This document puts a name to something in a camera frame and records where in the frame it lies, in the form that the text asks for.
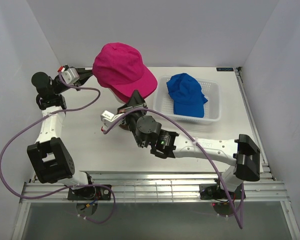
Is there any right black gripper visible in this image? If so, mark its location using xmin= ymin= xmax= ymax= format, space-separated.
xmin=117 ymin=90 xmax=148 ymax=149

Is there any pink cap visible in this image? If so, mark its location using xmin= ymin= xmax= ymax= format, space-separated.
xmin=92 ymin=42 xmax=158 ymax=98
xmin=110 ymin=87 xmax=140 ymax=103

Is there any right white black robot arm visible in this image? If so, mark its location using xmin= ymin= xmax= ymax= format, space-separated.
xmin=117 ymin=90 xmax=260 ymax=200

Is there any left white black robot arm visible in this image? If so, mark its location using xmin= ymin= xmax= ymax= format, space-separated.
xmin=27 ymin=65 xmax=96 ymax=200

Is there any cream foam mannequin head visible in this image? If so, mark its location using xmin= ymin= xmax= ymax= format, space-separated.
xmin=110 ymin=89 xmax=126 ymax=104

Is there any white plastic basket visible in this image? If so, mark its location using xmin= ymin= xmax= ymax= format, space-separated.
xmin=152 ymin=75 xmax=222 ymax=125

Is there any brown round wooden stand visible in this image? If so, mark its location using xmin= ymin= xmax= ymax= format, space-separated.
xmin=119 ymin=123 xmax=130 ymax=131

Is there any blue cap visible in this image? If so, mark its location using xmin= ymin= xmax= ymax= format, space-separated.
xmin=166 ymin=73 xmax=208 ymax=118

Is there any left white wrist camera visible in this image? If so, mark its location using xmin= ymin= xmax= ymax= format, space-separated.
xmin=58 ymin=66 xmax=80 ymax=85

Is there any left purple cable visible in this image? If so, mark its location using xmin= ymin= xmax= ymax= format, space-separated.
xmin=0 ymin=72 xmax=117 ymax=224

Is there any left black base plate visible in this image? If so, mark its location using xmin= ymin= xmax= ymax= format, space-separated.
xmin=67 ymin=184 xmax=112 ymax=201

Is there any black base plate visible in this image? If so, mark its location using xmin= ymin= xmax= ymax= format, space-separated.
xmin=199 ymin=184 xmax=242 ymax=202
xmin=67 ymin=184 xmax=112 ymax=201

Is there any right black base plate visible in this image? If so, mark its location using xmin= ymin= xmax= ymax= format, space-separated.
xmin=199 ymin=184 xmax=242 ymax=202

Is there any aluminium rail frame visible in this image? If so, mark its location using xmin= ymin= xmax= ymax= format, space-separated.
xmin=19 ymin=67 xmax=291 ymax=204

